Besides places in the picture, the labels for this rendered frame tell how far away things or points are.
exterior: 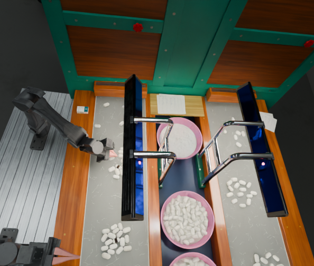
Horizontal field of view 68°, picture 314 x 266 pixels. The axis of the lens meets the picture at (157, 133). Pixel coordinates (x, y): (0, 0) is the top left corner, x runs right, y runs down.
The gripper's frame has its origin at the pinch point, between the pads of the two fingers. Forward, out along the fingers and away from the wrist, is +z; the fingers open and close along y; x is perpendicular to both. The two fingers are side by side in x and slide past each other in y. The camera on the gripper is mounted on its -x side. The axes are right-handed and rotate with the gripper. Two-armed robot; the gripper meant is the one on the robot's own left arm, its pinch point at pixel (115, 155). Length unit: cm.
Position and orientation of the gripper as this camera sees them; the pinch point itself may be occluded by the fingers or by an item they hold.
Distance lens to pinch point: 124.0
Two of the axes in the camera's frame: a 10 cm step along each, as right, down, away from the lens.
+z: 6.5, 3.3, 6.8
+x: -7.6, 3.2, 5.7
